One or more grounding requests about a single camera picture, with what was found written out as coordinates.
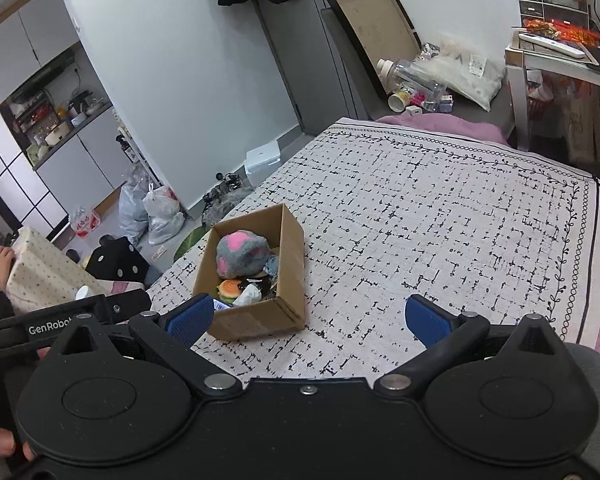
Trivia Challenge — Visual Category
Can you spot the cardboard box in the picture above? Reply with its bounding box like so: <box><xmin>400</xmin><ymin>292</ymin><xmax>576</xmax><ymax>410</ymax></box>
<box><xmin>192</xmin><ymin>203</ymin><xmax>306</xmax><ymax>342</ymax></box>

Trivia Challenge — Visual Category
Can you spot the black framed sliding door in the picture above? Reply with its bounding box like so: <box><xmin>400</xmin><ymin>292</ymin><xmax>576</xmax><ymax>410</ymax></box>
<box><xmin>0</xmin><ymin>72</ymin><xmax>54</xmax><ymax>242</ymax></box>

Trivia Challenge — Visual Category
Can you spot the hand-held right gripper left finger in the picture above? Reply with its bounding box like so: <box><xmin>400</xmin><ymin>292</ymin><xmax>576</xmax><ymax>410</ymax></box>
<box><xmin>50</xmin><ymin>294</ymin><xmax>245</xmax><ymax>396</ymax></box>

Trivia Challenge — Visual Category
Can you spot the bag of white fluff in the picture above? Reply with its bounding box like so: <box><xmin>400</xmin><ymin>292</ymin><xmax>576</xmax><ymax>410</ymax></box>
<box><xmin>419</xmin><ymin>40</ymin><xmax>507</xmax><ymax>112</ymax></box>

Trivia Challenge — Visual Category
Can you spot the cream dotted fabric box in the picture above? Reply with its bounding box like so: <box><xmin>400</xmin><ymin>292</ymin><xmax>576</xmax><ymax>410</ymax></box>
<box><xmin>5</xmin><ymin>227</ymin><xmax>107</xmax><ymax>317</ymax></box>

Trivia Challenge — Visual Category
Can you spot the red patterned packet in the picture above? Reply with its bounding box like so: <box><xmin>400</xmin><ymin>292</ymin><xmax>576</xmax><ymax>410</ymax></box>
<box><xmin>68</xmin><ymin>206</ymin><xmax>102</xmax><ymax>239</ymax></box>

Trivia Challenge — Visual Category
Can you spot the grey pink plush toy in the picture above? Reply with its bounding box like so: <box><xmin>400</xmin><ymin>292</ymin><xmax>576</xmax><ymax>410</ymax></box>
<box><xmin>215</xmin><ymin>230</ymin><xmax>271</xmax><ymax>279</ymax></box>

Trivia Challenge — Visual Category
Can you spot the white black printed blanket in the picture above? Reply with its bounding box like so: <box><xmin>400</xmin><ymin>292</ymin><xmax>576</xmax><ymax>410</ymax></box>
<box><xmin>145</xmin><ymin>117</ymin><xmax>600</xmax><ymax>378</ymax></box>

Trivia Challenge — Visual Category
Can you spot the red snack packet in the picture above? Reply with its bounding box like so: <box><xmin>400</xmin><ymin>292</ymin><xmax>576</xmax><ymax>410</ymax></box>
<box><xmin>522</xmin><ymin>17</ymin><xmax>600</xmax><ymax>47</ymax></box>

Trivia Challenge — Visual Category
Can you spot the white red plastic bag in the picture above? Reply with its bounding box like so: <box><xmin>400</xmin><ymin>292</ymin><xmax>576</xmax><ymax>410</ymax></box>
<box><xmin>144</xmin><ymin>185</ymin><xmax>187</xmax><ymax>247</ymax></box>

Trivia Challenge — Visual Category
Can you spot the black dotted cushion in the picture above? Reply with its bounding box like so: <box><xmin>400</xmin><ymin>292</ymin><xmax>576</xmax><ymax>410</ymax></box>
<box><xmin>84</xmin><ymin>237</ymin><xmax>152</xmax><ymax>284</ymax></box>

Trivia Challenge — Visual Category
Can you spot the white desk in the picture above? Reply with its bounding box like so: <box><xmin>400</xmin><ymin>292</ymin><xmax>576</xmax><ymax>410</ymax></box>
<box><xmin>504</xmin><ymin>30</ymin><xmax>600</xmax><ymax>182</ymax></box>

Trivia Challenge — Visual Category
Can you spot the grey furry rug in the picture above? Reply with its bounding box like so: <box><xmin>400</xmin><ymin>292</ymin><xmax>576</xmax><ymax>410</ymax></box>
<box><xmin>202</xmin><ymin>187</ymin><xmax>254</xmax><ymax>227</ymax></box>

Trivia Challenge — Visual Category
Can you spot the white power strip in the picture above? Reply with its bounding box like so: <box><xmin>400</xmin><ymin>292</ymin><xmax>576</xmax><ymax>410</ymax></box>
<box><xmin>517</xmin><ymin>32</ymin><xmax>587</xmax><ymax>59</ymax></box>

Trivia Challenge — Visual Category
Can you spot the paper cup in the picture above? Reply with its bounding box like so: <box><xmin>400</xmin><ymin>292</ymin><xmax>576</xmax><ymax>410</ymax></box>
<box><xmin>387</xmin><ymin>91</ymin><xmax>414</xmax><ymax>113</ymax></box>

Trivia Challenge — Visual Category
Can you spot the person's left hand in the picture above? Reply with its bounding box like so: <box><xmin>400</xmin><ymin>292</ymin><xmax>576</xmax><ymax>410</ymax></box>
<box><xmin>0</xmin><ymin>422</ymin><xmax>34</xmax><ymax>462</ymax></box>

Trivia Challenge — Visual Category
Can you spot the kitchen cabinet with appliances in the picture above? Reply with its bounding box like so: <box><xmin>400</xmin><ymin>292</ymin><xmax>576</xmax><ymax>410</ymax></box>
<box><xmin>2</xmin><ymin>42</ymin><xmax>132</xmax><ymax>223</ymax></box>

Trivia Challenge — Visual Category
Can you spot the clear plastic bottle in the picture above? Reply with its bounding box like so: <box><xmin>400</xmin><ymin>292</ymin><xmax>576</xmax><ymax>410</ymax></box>
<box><xmin>377</xmin><ymin>58</ymin><xmax>449</xmax><ymax>111</ymax></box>

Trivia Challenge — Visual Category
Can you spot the white flat box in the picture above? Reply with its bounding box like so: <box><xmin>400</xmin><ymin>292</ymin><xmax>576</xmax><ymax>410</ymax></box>
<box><xmin>244</xmin><ymin>142</ymin><xmax>282</xmax><ymax>175</ymax></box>

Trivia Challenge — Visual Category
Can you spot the grey plastic bag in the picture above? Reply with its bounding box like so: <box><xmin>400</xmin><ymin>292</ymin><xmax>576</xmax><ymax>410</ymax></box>
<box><xmin>118</xmin><ymin>182</ymin><xmax>152</xmax><ymax>247</ymax></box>

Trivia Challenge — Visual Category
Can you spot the black framed brown board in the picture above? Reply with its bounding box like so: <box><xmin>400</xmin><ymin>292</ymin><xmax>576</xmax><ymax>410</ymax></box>
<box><xmin>322</xmin><ymin>0</ymin><xmax>424</xmax><ymax>102</ymax></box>

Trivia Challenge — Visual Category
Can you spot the dark grey door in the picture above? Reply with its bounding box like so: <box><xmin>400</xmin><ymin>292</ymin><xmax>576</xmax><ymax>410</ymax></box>
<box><xmin>252</xmin><ymin>0</ymin><xmax>367</xmax><ymax>136</ymax></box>

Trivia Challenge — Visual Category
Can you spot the green leaf cushion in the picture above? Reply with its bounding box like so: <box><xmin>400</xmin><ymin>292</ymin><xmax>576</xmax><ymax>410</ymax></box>
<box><xmin>173</xmin><ymin>225</ymin><xmax>212</xmax><ymax>262</ymax></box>

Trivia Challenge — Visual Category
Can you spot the burger squishy toy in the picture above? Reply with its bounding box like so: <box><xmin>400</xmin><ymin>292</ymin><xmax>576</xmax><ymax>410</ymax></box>
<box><xmin>217</xmin><ymin>279</ymin><xmax>242</xmax><ymax>304</ymax></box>

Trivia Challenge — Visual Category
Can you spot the white packet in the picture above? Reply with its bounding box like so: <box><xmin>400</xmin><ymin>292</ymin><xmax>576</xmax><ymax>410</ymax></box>
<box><xmin>232</xmin><ymin>284</ymin><xmax>264</xmax><ymax>307</ymax></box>

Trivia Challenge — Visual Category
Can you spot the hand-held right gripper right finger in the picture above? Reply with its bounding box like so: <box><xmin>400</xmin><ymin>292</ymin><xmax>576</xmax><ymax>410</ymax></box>
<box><xmin>374</xmin><ymin>294</ymin><xmax>566</xmax><ymax>397</ymax></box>

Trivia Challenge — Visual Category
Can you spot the black stitched fabric toy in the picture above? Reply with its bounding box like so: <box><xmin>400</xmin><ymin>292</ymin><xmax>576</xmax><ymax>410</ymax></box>
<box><xmin>250</xmin><ymin>275</ymin><xmax>281</xmax><ymax>302</ymax></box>

